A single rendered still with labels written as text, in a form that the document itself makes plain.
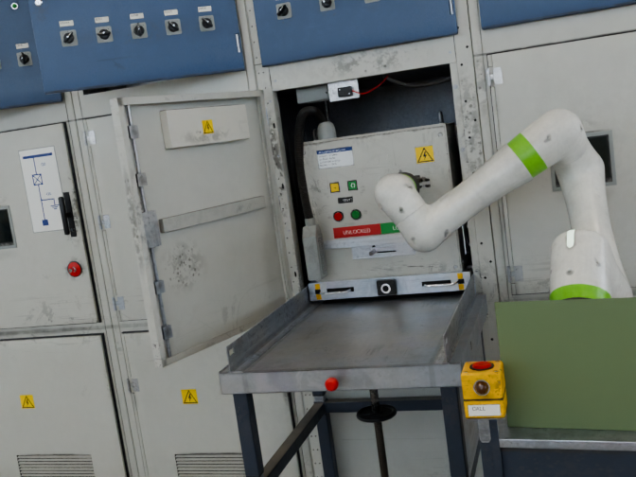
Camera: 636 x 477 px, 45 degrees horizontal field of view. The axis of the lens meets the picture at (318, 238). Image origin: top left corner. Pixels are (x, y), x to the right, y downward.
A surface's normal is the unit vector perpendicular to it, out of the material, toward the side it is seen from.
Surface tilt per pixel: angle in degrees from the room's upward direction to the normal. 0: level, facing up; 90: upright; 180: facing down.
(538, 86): 90
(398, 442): 90
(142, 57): 90
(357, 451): 90
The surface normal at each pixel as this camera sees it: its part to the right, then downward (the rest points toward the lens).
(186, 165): 0.81, -0.04
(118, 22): 0.21, 0.11
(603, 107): -0.29, 0.17
